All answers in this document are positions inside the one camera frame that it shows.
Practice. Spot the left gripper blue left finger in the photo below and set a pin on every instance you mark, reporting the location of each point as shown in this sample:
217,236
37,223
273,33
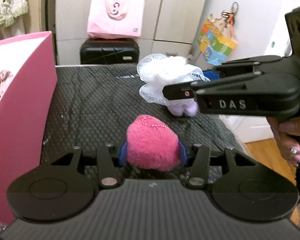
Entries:
123,153

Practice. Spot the pink tote bag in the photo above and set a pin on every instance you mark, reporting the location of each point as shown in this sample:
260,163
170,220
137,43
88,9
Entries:
111,19

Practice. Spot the person right hand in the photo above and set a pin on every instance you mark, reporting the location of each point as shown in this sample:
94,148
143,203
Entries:
283,132

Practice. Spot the purple Kuromi plush toy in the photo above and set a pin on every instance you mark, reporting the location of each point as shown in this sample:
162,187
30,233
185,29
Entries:
186,107

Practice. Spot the black suitcase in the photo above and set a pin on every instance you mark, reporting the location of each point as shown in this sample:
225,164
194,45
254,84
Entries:
103,51

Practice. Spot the colourful paper gift bag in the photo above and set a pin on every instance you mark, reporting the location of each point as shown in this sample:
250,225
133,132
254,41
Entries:
217,38

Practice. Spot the pink fluffy pompom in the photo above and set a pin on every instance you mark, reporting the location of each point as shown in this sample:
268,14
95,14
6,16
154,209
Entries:
151,144

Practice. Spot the beige wardrobe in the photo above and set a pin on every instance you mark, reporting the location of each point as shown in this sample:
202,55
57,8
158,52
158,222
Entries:
159,26

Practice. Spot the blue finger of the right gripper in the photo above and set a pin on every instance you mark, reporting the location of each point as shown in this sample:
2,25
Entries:
211,75

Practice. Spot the pink storage box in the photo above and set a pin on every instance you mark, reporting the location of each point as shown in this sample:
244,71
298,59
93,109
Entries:
24,107

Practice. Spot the white mesh bath pouf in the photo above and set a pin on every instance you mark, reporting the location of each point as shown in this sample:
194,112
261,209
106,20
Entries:
158,70

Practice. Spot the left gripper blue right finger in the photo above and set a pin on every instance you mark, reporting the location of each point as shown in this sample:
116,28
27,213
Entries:
183,157

